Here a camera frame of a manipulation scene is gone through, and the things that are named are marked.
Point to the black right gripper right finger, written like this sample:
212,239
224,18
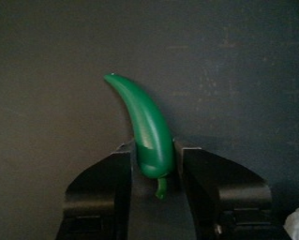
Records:
222,190

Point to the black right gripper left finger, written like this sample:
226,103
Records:
97,190

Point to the green toy chili pepper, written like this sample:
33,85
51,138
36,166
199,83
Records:
149,131

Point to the white crumpled cloth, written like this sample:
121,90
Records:
298,223

